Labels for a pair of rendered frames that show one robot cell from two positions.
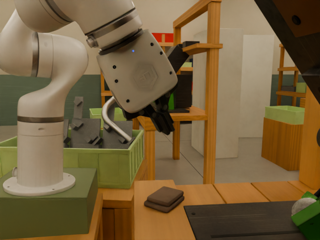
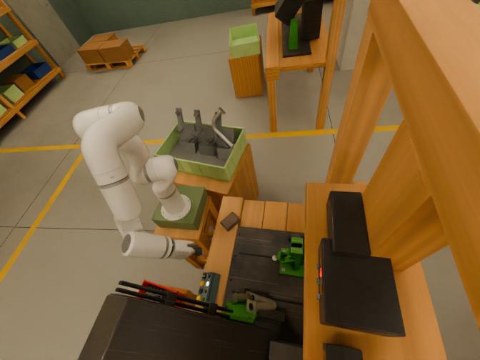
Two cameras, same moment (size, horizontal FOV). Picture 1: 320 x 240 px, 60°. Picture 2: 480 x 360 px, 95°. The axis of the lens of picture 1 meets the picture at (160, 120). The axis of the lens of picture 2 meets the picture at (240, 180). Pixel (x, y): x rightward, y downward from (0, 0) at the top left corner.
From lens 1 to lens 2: 98 cm
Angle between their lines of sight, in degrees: 49
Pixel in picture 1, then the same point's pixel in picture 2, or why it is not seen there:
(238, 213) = (259, 238)
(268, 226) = (266, 251)
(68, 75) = (168, 181)
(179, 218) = (231, 237)
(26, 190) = (169, 217)
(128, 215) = not seen: hidden behind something
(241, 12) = not seen: outside the picture
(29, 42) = (143, 177)
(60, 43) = (158, 171)
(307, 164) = not seen: hidden behind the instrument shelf
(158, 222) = (222, 238)
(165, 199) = (227, 226)
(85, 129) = (204, 133)
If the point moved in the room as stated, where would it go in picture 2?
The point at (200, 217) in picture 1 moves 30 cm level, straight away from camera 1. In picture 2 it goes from (241, 238) to (260, 196)
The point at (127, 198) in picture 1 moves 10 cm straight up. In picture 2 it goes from (226, 192) to (222, 184)
